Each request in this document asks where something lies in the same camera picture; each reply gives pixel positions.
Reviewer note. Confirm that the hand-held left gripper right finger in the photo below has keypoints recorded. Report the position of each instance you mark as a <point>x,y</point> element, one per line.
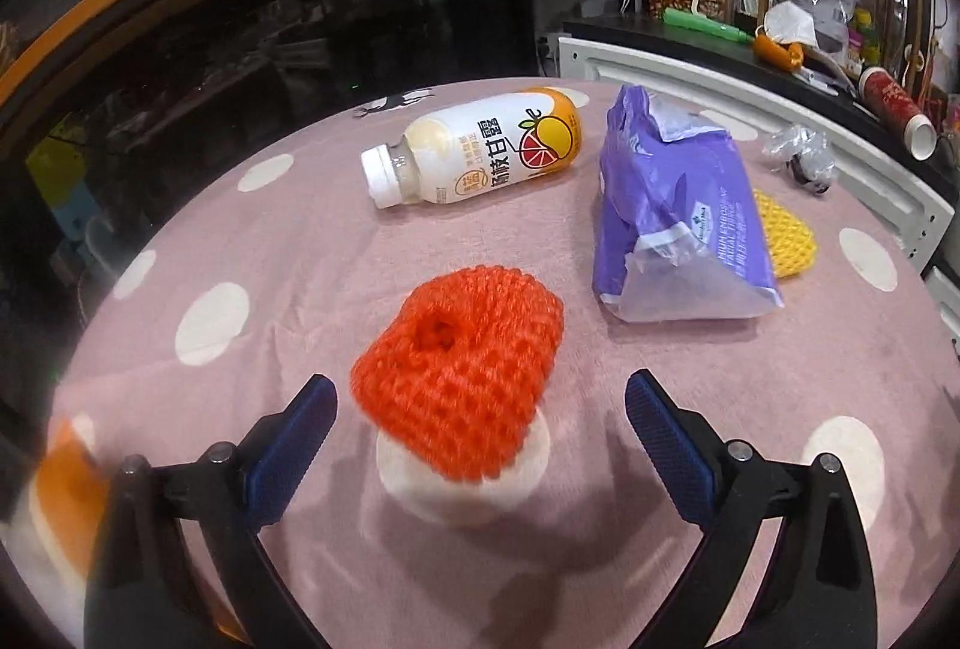
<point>667,446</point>

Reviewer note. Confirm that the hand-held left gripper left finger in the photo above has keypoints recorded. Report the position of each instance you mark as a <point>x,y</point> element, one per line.
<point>292,446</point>

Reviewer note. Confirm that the orange foam net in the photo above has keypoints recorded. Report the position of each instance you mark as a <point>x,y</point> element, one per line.
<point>465,356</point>

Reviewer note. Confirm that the orange snack bag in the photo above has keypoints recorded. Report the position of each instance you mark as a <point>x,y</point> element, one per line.
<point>71,499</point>

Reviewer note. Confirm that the yellow foam net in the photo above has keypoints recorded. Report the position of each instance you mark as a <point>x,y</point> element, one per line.
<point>787,236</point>

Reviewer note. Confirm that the purple tissue pack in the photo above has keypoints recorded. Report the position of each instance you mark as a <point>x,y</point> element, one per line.
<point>675,199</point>

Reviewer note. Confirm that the crumpled clear wrapper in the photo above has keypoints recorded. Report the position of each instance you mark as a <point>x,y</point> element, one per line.
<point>799,154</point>

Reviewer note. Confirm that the white orange drink bottle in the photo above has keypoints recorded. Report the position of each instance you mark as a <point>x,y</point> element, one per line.
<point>480,147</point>

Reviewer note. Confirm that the red paper cup stack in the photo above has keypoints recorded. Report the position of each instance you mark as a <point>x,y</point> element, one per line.
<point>896,109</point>

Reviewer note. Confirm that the orange plastic object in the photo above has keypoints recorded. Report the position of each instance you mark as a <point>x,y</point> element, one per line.
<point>776,53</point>

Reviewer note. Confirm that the green plastic object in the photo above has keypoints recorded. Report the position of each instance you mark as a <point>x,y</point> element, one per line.
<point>705,24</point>

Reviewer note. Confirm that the white face mask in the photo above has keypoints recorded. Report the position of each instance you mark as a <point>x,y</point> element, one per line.
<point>787,23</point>

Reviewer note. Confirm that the green yellow drink bottle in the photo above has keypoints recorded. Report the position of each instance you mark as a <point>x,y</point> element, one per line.
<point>864,34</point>

